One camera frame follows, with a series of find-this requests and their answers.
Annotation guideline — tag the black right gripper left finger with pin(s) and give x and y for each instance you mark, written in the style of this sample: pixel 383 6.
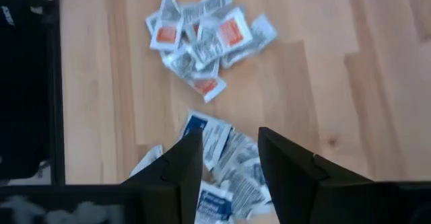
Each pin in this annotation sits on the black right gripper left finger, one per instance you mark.
pixel 175 183

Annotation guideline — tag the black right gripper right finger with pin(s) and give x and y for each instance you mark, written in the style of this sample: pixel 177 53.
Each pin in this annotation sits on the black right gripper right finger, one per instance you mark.
pixel 289 177

